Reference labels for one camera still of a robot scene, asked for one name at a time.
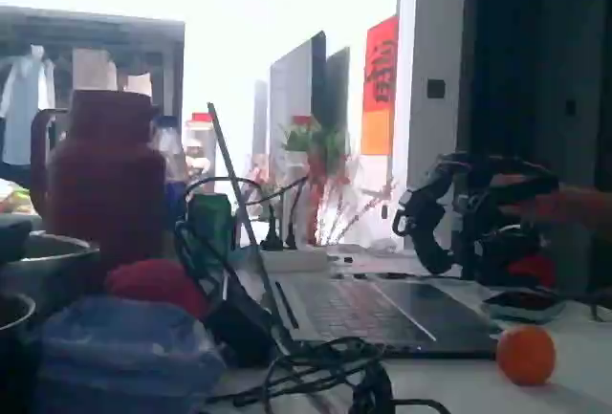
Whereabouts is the narrow dark glass panel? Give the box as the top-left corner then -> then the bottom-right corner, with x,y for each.
326,46 -> 352,138

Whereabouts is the wet wipes pack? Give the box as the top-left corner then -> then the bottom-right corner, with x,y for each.
35,294 -> 227,414

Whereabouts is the small beige paper bag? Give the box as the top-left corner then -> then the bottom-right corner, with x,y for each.
125,73 -> 154,98

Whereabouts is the wide dark glass panel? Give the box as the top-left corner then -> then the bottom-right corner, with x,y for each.
269,30 -> 328,181

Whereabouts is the colourful snack bag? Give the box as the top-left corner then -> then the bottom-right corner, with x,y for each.
0,178 -> 35,217

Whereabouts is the large beige paper bag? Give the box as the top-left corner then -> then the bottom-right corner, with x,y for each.
71,48 -> 119,93

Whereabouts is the white power strip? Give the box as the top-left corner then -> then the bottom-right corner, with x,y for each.
259,246 -> 332,274

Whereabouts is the black leader arm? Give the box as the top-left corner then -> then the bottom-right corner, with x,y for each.
391,149 -> 561,287

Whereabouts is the red fabric pouch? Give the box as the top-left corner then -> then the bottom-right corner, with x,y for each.
103,257 -> 210,320

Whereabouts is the small black power adapter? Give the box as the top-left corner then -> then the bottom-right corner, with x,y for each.
205,296 -> 281,368

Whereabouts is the red calligraphy banner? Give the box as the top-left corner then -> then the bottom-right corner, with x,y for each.
361,15 -> 401,157

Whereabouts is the dark red thermos jug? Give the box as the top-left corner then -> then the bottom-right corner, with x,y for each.
30,89 -> 167,267

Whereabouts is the clear bottle blue cap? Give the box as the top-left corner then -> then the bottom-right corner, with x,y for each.
151,115 -> 188,185

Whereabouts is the red flower plant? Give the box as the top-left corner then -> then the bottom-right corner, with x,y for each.
279,115 -> 401,248

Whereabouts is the jar with red lid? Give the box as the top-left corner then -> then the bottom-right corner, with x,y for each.
184,111 -> 217,181

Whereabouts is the black plug with cable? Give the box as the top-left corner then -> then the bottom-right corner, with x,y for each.
284,175 -> 310,249
184,175 -> 284,251

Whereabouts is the orange fruit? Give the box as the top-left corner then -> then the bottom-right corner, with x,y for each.
495,323 -> 557,386

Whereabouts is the black cable bundle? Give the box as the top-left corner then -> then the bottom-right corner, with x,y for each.
205,336 -> 453,414

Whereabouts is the dark wooden shelf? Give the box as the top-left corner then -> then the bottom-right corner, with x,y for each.
0,5 -> 186,181

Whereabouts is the black smartphone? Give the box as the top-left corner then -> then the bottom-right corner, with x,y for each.
482,289 -> 567,325

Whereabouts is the silver laptop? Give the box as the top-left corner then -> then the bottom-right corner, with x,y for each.
207,101 -> 504,359

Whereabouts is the green can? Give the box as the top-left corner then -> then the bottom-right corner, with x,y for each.
185,192 -> 236,262

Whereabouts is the white hanging garment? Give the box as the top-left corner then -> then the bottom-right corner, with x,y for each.
0,44 -> 56,166

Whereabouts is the person's right hand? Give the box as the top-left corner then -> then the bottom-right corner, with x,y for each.
501,186 -> 612,238

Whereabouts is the stainless steel bowl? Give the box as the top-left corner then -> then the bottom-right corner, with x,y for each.
0,230 -> 102,319
0,291 -> 38,338

